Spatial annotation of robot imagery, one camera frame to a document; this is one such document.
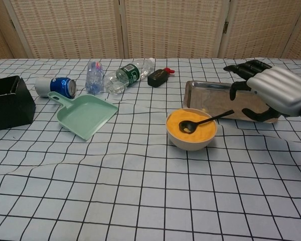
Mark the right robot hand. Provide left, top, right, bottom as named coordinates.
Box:
left=223, top=59, right=301, bottom=123

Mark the black spoon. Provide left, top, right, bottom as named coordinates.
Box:
left=178, top=109, right=235, bottom=135

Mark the orange powder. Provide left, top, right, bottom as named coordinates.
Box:
left=167, top=108, right=216, bottom=143

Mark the white bowl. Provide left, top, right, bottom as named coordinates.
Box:
left=166, top=108, right=218, bottom=152

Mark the stainless steel tray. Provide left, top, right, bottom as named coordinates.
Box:
left=182, top=80, right=279, bottom=124

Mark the black red-capped sauce bottle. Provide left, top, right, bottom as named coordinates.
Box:
left=147, top=67, right=176, bottom=88

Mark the woven beige folding screen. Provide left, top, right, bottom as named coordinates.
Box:
left=0, top=0, right=301, bottom=65

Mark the clear green-label water bottle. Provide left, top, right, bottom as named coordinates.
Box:
left=103, top=57, right=156, bottom=95

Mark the checkered light blue tablecloth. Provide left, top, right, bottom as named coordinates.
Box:
left=0, top=58, right=301, bottom=241

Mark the small clear pink-label bottle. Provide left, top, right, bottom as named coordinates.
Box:
left=85, top=60, right=105, bottom=95

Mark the green plastic dustpan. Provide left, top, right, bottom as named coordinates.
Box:
left=47, top=91, right=119, bottom=142

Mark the blue and white soda can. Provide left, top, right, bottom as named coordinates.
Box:
left=35, top=77, right=77, bottom=98

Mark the black square box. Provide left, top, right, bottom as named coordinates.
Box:
left=0, top=75, right=37, bottom=132

